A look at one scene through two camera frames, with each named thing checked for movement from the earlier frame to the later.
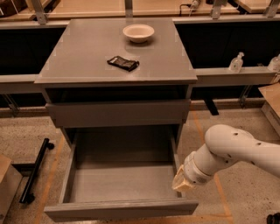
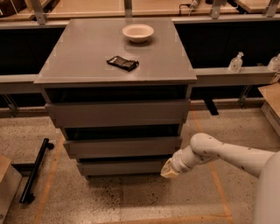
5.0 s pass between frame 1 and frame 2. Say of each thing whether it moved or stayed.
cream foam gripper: moved
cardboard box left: stayed
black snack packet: stayed
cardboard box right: stayed
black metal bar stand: stayed
